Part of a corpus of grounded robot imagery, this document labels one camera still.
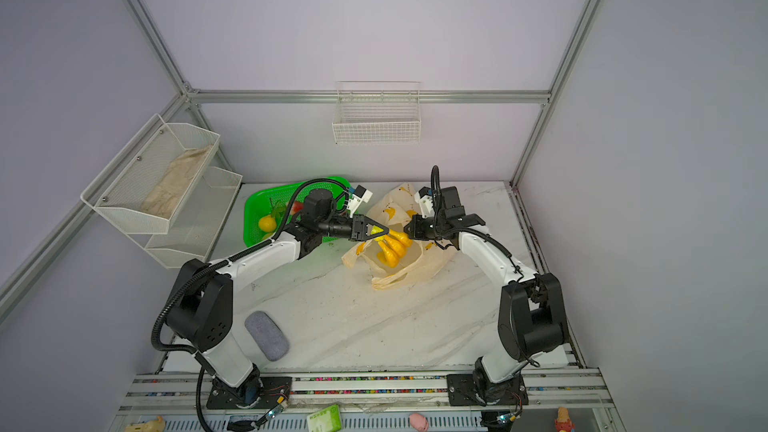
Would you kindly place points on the white wire wall basket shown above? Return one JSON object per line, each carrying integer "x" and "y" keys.
{"x": 377, "y": 113}

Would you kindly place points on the beige cloth in shelf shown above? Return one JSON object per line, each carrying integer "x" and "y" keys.
{"x": 166, "y": 196}

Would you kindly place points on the red yellow figurine toy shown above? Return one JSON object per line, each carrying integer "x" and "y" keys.
{"x": 563, "y": 422}

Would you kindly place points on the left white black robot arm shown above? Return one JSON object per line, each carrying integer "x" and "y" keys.
{"x": 199, "y": 313}

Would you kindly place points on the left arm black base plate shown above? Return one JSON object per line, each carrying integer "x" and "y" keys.
{"x": 262, "y": 393}

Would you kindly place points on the white mesh wall shelf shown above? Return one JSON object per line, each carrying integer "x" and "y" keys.
{"x": 118, "y": 192}
{"x": 200, "y": 221}

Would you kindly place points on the cream banana print plastic bag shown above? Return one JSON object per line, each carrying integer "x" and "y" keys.
{"x": 424, "y": 259}

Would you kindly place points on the aluminium front rail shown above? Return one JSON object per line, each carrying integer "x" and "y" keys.
{"x": 375, "y": 401}

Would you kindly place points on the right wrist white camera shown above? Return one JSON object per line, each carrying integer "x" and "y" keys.
{"x": 425, "y": 201}

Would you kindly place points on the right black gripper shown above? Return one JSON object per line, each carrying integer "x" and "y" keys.
{"x": 441, "y": 223}

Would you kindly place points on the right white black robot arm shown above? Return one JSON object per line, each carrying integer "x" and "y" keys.
{"x": 531, "y": 317}

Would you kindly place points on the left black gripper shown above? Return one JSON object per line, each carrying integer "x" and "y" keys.
{"x": 359, "y": 227}

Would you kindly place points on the lower white mesh wall shelf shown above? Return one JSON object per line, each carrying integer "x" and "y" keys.
{"x": 200, "y": 221}

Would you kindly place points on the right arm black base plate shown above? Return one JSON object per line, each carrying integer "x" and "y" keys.
{"x": 473, "y": 390}

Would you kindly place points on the pink small toy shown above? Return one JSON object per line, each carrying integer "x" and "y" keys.
{"x": 418, "y": 422}

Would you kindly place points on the upper white mesh wall shelf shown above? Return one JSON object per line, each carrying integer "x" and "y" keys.
{"x": 118, "y": 192}

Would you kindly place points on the yellow fake banana bunch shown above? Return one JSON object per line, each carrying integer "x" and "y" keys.
{"x": 393, "y": 248}

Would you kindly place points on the green small box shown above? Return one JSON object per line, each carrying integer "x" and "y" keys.
{"x": 326, "y": 420}

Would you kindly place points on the wrist white camera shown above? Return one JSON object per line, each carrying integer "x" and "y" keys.
{"x": 357, "y": 196}
{"x": 425, "y": 201}

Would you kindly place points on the beige toy at front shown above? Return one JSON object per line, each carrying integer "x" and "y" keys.
{"x": 157, "y": 424}

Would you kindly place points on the grey oval sponge pad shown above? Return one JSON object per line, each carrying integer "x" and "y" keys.
{"x": 267, "y": 335}

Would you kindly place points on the yellow fake lemon with leaves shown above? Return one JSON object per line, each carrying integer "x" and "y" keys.
{"x": 269, "y": 223}

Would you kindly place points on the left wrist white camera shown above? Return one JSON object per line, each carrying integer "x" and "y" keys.
{"x": 357, "y": 196}

